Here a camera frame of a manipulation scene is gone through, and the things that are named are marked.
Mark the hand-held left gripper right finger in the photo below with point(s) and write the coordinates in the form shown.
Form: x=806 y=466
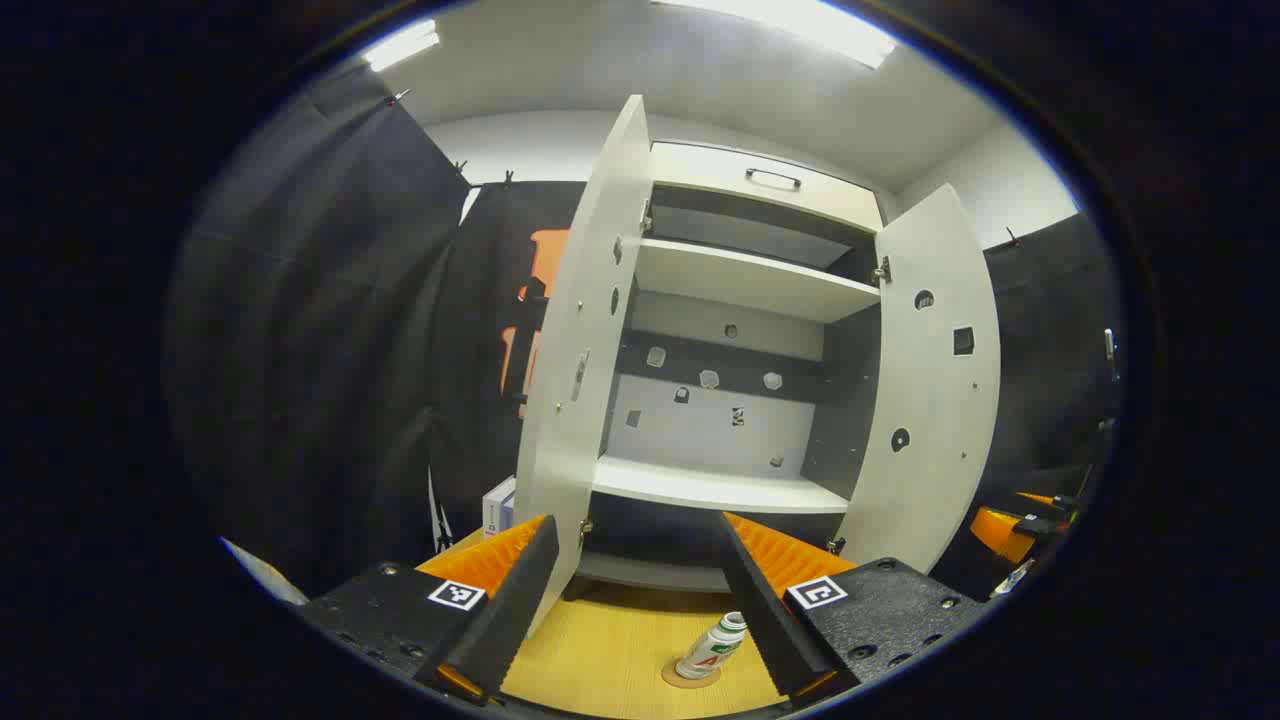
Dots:
x=770 y=620

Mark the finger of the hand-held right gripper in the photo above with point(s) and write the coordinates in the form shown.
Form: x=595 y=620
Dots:
x=995 y=530

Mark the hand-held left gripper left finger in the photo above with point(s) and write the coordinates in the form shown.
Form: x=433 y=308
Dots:
x=510 y=610

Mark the white plastic bottle green label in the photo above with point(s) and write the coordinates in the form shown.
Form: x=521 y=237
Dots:
x=712 y=648

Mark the white cabinet door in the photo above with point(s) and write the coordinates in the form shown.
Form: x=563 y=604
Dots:
x=930 y=400
x=575 y=300

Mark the small white box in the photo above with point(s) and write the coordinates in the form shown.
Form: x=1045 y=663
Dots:
x=497 y=510

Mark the round cork coaster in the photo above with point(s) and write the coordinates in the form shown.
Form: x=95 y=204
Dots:
x=690 y=683

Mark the white cabinet shelf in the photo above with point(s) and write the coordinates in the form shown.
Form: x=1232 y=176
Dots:
x=700 y=487
x=740 y=275

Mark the white cabinet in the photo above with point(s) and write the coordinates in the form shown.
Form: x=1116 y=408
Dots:
x=700 y=430

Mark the white cabinet drawer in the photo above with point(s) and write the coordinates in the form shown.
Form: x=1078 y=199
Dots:
x=700 y=170

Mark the ceiling light panel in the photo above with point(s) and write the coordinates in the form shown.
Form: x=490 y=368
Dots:
x=800 y=22
x=400 y=45

